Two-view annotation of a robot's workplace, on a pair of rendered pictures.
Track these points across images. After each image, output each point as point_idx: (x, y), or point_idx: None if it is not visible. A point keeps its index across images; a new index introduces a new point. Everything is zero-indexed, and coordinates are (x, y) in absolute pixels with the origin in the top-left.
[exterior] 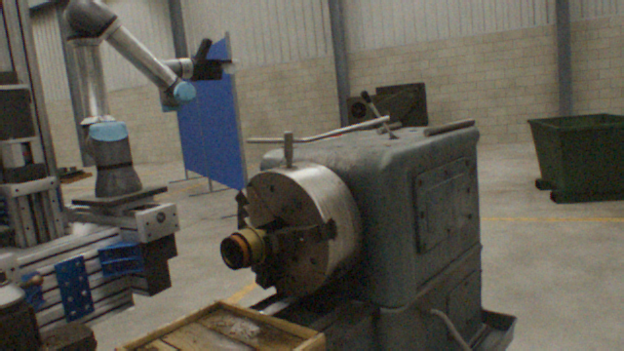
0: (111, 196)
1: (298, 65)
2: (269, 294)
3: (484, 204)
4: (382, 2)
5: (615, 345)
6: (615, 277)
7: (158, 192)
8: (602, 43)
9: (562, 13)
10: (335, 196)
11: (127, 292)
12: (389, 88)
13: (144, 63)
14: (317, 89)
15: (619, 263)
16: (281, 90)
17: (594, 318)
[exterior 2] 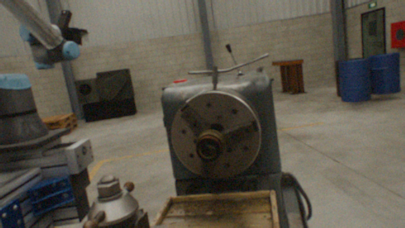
0: (26, 140)
1: (26, 58)
2: (76, 225)
3: None
4: (91, 14)
5: (305, 192)
6: (283, 159)
7: (66, 133)
8: (226, 42)
9: (204, 25)
10: (250, 104)
11: (50, 227)
12: (106, 73)
13: (37, 21)
14: (45, 76)
15: (280, 152)
16: None
17: None
